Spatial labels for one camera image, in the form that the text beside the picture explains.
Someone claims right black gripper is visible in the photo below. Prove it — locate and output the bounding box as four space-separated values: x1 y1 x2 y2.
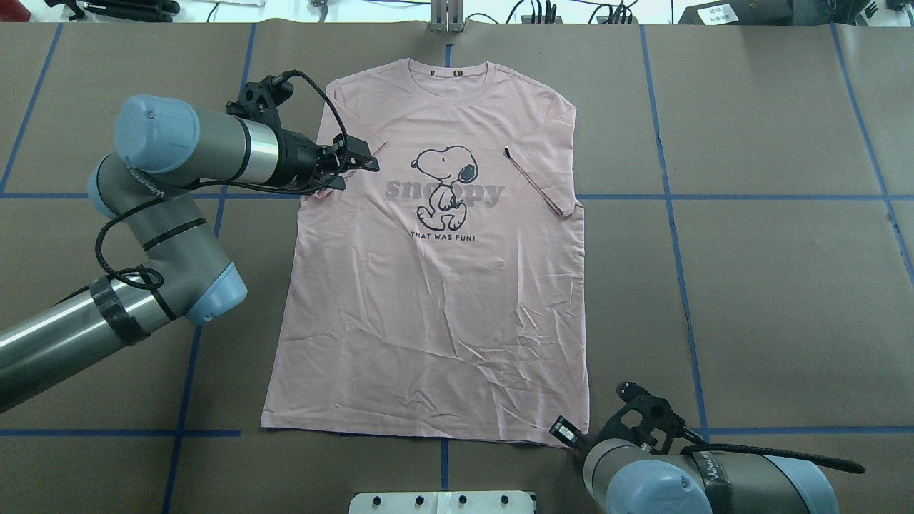
549 416 631 465

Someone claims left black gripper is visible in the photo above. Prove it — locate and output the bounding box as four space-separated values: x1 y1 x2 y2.
278 129 380 190

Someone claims pink Snoopy t-shirt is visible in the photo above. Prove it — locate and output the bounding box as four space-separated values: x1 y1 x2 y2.
260 59 591 446

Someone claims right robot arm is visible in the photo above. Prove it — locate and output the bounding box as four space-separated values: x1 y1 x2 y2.
549 417 841 513

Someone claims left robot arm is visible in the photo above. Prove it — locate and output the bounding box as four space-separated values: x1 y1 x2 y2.
1 84 379 412

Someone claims black folded tripod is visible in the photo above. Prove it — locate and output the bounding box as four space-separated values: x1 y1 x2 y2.
43 1 181 23

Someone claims black power adapter box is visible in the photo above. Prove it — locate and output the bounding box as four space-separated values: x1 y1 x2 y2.
676 1 740 26

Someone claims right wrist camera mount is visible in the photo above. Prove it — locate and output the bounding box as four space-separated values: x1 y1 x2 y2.
601 381 705 455

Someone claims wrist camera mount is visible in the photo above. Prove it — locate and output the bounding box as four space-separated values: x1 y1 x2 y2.
226 75 295 131
601 381 705 455

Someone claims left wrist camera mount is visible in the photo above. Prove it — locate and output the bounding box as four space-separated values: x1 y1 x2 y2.
226 75 295 131

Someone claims white pedestal base plate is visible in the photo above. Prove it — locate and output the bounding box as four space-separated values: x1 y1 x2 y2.
348 490 538 513

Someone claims aluminium frame post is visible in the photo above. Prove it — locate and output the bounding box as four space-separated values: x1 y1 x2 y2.
428 0 466 34

